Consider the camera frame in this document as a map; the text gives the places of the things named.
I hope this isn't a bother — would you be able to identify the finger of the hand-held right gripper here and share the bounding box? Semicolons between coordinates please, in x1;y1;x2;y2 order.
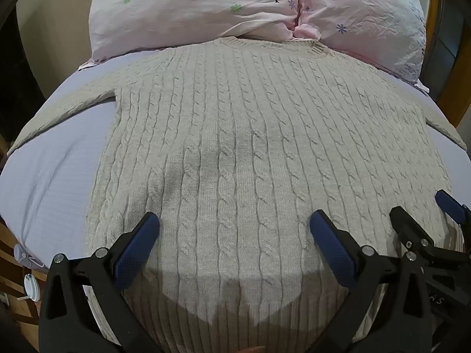
435;190;471;226
389;206;441;257

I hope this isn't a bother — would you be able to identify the white sheet clip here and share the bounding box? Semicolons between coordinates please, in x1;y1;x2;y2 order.
13;244;47;269

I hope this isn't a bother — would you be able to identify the white round container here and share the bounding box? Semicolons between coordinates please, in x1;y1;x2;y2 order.
23;274;41;302

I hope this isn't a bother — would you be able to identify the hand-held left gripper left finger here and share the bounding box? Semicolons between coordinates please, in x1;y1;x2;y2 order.
39;211;162;353

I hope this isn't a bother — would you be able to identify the wooden bed frame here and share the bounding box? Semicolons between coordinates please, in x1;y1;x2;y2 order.
423;0;471;131

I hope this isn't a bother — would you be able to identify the lavender bed sheet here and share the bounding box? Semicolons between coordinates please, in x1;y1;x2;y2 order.
0;49;462;276

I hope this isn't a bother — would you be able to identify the pink floral pillow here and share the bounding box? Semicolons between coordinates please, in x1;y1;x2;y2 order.
78;0;430;92

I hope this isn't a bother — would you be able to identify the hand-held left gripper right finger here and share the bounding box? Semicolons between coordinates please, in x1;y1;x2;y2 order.
309;209;442;353

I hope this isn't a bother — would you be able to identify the beige cable-knit sweater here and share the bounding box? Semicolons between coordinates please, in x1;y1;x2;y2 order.
6;37;468;353

